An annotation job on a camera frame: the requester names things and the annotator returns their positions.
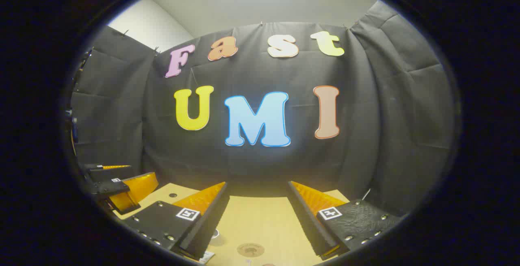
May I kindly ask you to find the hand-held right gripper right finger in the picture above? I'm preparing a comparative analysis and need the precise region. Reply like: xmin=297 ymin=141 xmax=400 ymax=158
xmin=287 ymin=181 xmax=403 ymax=261

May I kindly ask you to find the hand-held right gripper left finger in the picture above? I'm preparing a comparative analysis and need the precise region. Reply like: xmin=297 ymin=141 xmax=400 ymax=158
xmin=122 ymin=182 xmax=230 ymax=261

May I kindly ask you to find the round wooden coaster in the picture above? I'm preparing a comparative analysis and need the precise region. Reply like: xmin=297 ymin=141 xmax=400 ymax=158
xmin=237 ymin=242 xmax=265 ymax=258

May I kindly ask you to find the light wooden desktop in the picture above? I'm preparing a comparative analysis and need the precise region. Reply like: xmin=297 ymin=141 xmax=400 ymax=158
xmin=113 ymin=183 xmax=351 ymax=266

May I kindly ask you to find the black backdrop cloth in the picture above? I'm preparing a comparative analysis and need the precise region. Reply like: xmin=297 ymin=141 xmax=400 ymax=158
xmin=67 ymin=0 xmax=455 ymax=218

